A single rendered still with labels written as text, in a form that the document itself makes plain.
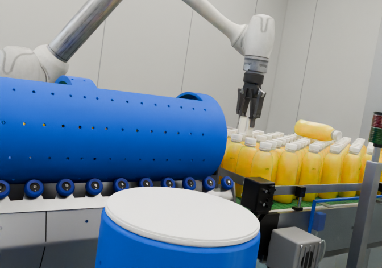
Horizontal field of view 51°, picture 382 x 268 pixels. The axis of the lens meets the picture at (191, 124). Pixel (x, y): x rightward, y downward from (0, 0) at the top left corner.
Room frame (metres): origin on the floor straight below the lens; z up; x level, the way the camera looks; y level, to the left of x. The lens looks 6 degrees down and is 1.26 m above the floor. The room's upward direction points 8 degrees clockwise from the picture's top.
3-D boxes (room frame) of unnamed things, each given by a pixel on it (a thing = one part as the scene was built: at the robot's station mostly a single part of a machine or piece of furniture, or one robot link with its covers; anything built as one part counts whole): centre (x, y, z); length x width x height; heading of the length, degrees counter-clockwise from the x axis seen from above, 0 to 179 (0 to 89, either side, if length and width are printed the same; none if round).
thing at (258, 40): (1.52, -0.20, 1.47); 0.13 x 0.11 x 0.16; 2
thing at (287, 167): (1.39, -0.36, 0.99); 0.07 x 0.07 x 0.19
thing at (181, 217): (0.70, -0.01, 1.03); 0.28 x 0.28 x 0.01
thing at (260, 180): (1.22, -0.23, 0.95); 0.10 x 0.07 x 0.10; 35
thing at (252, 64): (1.51, -0.20, 1.36); 0.09 x 0.09 x 0.06
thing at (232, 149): (1.44, -0.17, 0.99); 0.07 x 0.07 x 0.19
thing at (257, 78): (1.51, -0.21, 1.29); 0.08 x 0.07 x 0.09; 35
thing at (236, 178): (1.40, -0.15, 0.96); 0.40 x 0.01 x 0.03; 35
